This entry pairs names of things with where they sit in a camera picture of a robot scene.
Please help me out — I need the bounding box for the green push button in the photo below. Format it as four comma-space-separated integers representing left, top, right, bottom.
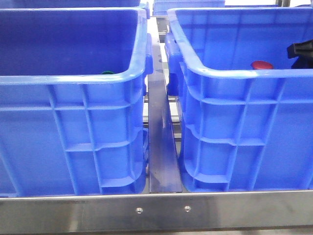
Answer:
101, 70, 114, 74

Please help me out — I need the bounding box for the blue bin right rear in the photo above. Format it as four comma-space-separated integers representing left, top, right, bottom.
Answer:
153, 0, 225, 16

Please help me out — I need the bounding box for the red push button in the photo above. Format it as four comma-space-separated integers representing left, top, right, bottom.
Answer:
251, 60, 274, 70

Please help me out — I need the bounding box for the steel front rail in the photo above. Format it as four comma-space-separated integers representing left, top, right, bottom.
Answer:
0, 190, 313, 235

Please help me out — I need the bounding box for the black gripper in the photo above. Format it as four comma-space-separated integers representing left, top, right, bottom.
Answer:
287, 40, 313, 69

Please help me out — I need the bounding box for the blue empty target bin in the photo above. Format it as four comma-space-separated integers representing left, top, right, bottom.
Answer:
166, 7, 313, 192

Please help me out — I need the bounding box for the blue bin with buttons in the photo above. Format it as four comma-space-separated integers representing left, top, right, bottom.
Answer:
0, 7, 153, 198

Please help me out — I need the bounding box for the blue bin behind source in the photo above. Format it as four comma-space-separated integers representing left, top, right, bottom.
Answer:
0, 0, 149, 9

